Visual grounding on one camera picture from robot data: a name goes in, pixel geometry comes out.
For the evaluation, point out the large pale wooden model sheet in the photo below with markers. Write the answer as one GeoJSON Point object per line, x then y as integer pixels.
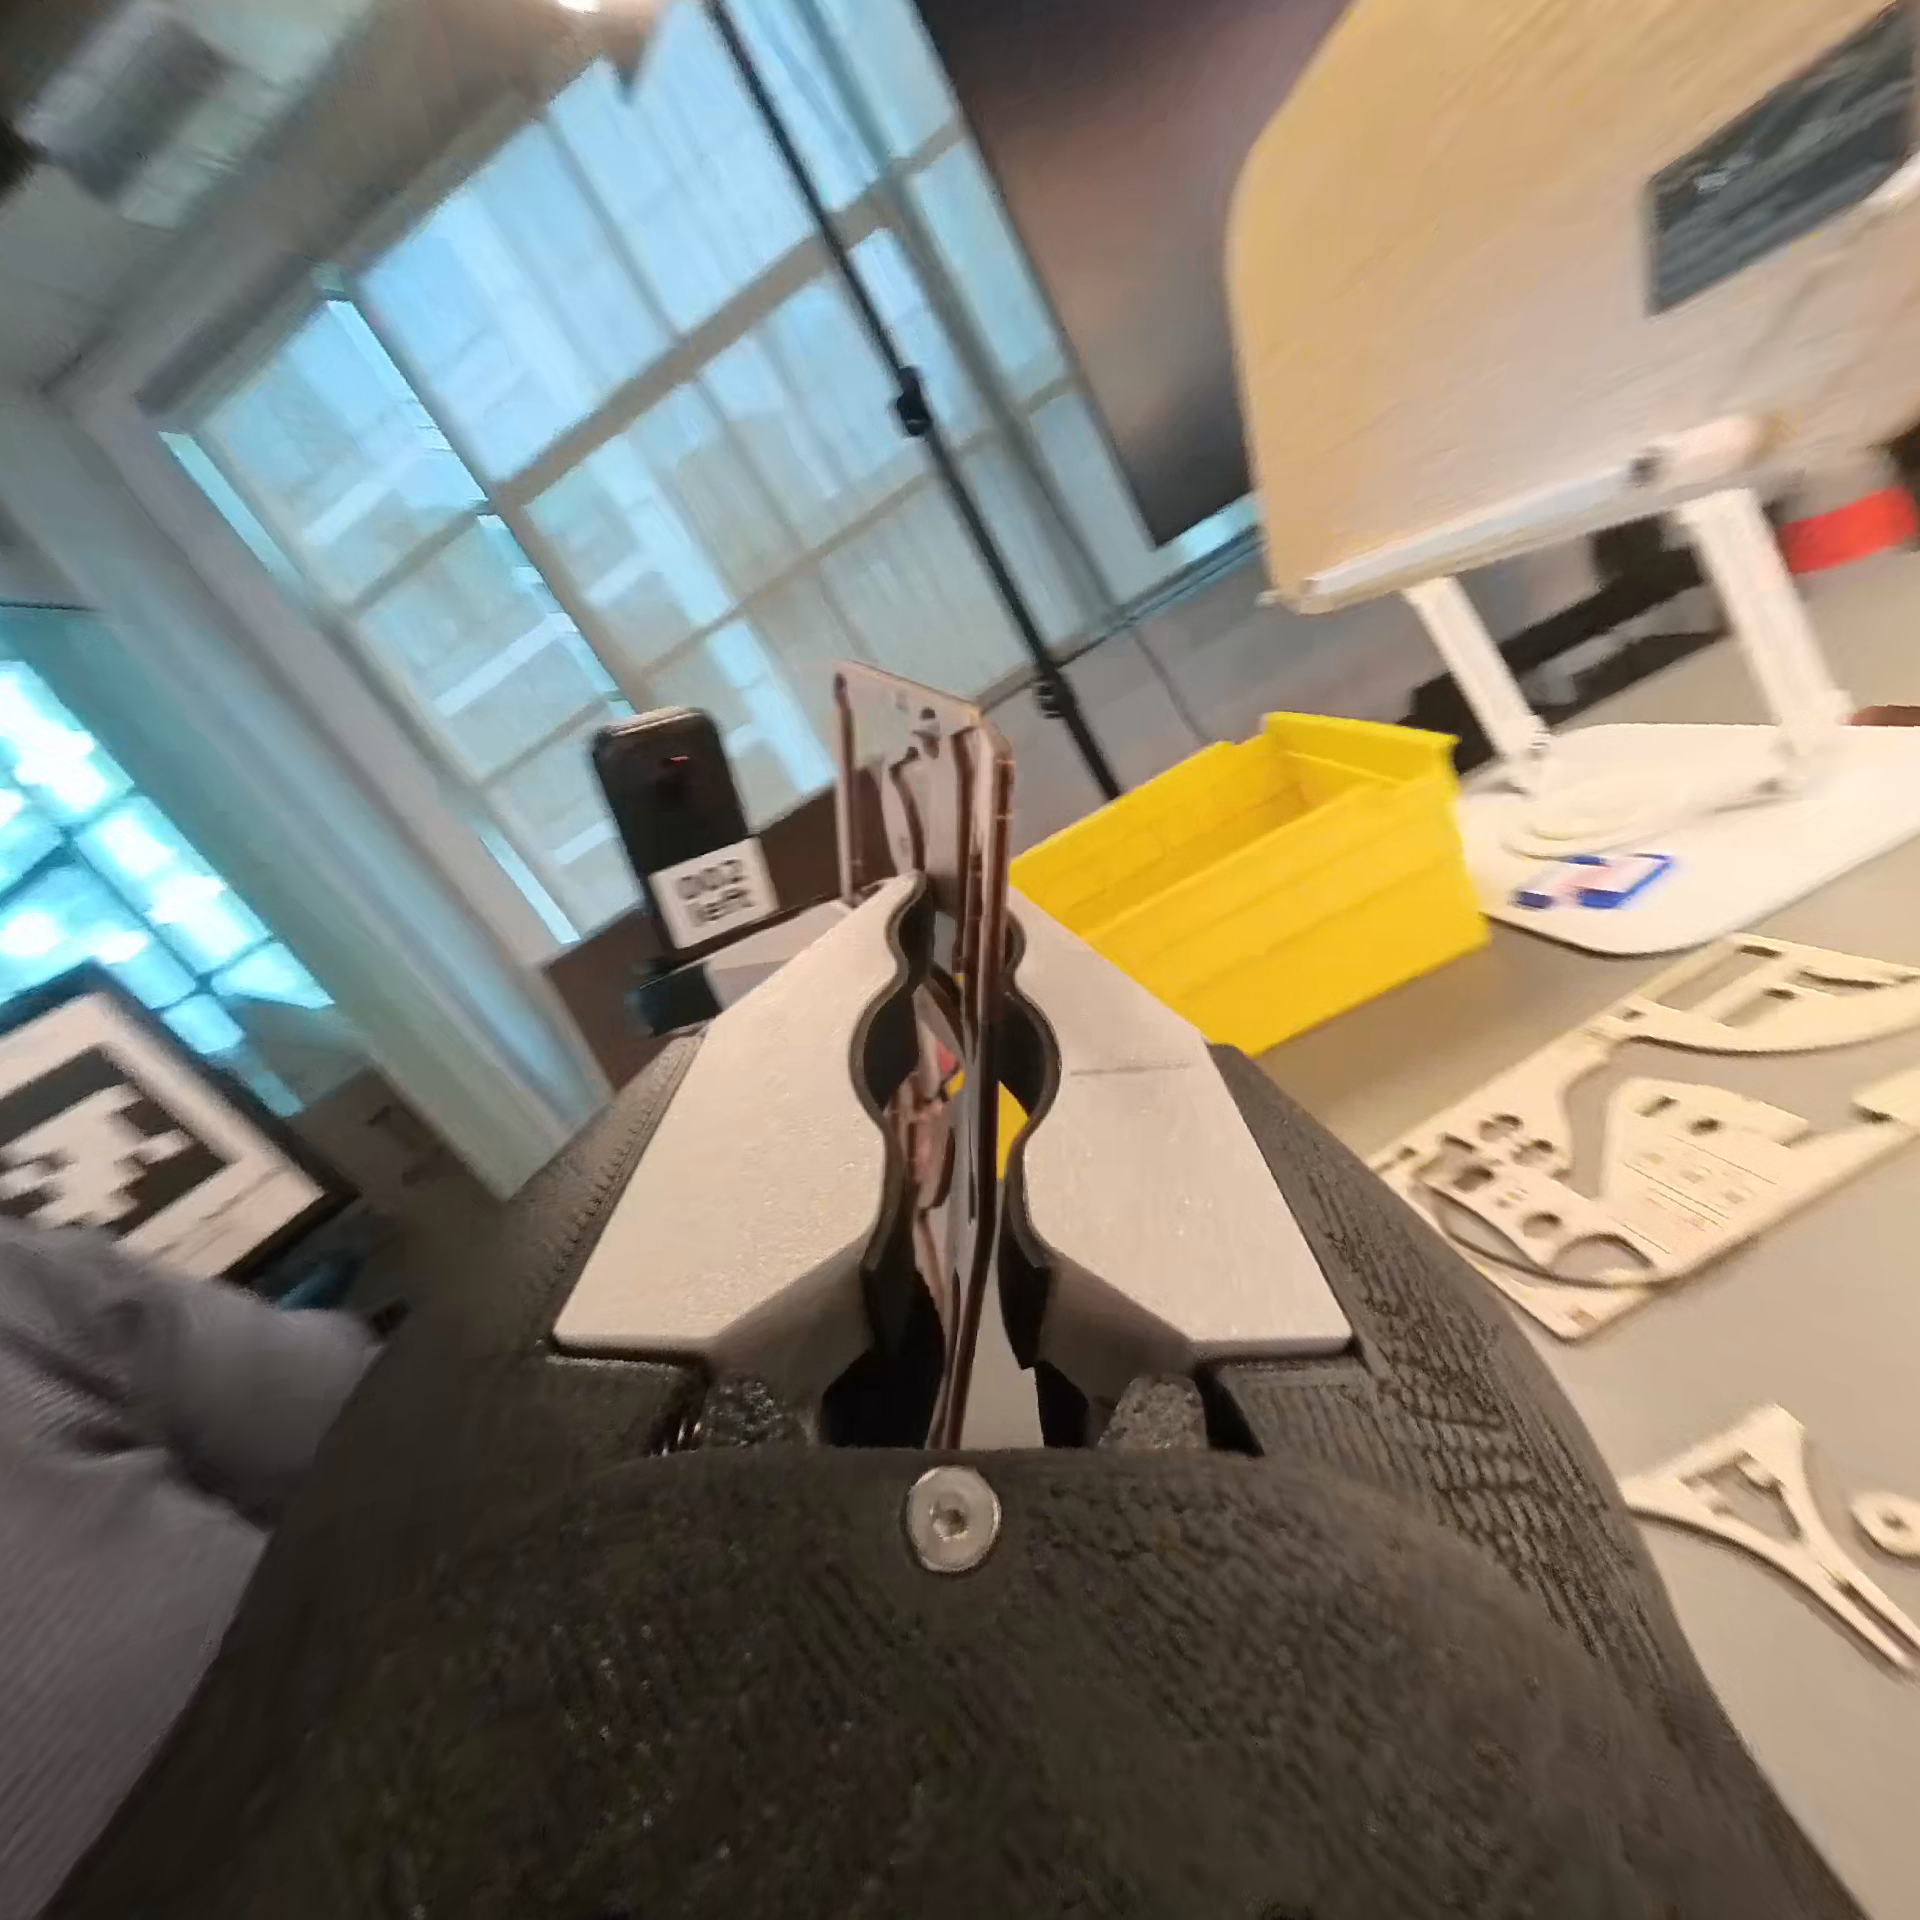
{"type": "Point", "coordinates": [1680, 1171]}

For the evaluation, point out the small pale wooden model sheet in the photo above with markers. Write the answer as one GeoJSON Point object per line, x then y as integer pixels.
{"type": "Point", "coordinates": [1756, 1485]}

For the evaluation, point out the large gridded window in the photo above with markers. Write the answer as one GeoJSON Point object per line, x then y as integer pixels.
{"type": "Point", "coordinates": [600, 451]}

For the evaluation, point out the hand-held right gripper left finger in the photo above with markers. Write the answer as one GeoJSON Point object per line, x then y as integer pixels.
{"type": "Point", "coordinates": [720, 1202]}

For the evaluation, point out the yellow plastic bin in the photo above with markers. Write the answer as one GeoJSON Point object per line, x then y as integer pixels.
{"type": "Point", "coordinates": [1276, 886]}

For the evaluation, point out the black-and-white marker board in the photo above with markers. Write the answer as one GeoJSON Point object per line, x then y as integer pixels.
{"type": "Point", "coordinates": [135, 1142]}

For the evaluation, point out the red container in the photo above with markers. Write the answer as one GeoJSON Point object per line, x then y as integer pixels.
{"type": "Point", "coordinates": [1852, 533]}

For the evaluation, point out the black tripod pole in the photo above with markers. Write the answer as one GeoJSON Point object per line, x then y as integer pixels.
{"type": "Point", "coordinates": [916, 406]}

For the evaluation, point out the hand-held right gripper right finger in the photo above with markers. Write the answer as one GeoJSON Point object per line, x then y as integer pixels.
{"type": "Point", "coordinates": [1172, 1202]}

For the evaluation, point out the blue card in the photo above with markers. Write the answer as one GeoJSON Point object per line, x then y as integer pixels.
{"type": "Point", "coordinates": [1594, 882]}

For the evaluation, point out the large dark wall screen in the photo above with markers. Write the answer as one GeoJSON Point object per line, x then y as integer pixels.
{"type": "Point", "coordinates": [1109, 225]}

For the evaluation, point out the person's grey clothing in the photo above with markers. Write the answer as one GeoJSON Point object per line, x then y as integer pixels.
{"type": "Point", "coordinates": [105, 1470]}

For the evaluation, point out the brown wooden model sheet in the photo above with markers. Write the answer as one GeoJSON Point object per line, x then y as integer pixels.
{"type": "Point", "coordinates": [917, 781]}

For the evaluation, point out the wooden tilted board stand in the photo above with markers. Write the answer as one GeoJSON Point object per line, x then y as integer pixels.
{"type": "Point", "coordinates": [1425, 300]}

